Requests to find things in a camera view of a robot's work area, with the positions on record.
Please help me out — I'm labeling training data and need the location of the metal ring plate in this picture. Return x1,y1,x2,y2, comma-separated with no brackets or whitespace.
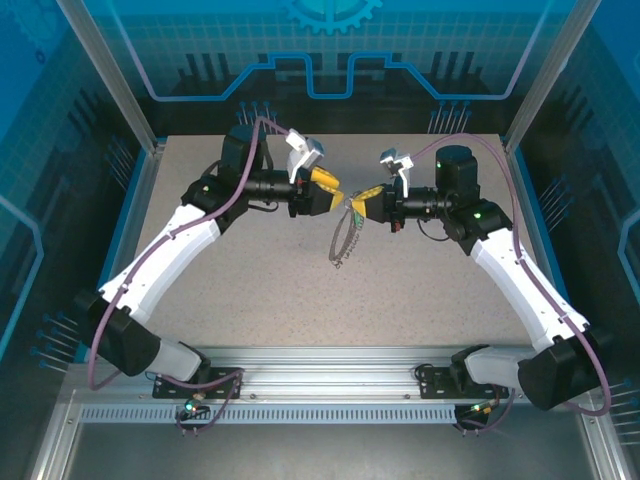
328,188,367,270

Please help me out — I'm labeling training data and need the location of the blue table edge strip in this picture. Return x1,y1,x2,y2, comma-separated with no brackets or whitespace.
96,148,162,301
504,146,592,364

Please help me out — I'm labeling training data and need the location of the black connector with green light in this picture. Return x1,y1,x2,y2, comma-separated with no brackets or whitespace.
174,392,212,437
452,398,502,437

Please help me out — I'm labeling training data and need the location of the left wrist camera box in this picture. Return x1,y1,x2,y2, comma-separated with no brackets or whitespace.
302,138,327,169

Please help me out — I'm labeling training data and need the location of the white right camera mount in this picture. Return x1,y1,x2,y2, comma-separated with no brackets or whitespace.
392,152,416,189

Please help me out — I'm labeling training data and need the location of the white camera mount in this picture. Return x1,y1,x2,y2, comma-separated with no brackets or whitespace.
392,152,416,189
284,129,315,184

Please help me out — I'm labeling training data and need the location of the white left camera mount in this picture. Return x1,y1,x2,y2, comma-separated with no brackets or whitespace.
284,129,315,184

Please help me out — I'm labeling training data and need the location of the aluminium frame post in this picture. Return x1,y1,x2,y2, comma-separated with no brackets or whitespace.
55,0,167,154
501,0,587,154

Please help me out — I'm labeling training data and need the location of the long aluminium mounting rail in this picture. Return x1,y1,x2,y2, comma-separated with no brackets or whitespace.
69,344,601,407

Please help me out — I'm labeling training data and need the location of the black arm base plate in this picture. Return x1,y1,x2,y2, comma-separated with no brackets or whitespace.
151,366,245,401
417,362,510,401

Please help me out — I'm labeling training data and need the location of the slotted grey cable duct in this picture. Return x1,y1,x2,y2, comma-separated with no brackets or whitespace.
79,404,459,427

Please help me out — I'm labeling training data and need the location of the aluminium frame rail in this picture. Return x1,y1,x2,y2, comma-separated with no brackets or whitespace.
578,389,629,480
25,389,84,480

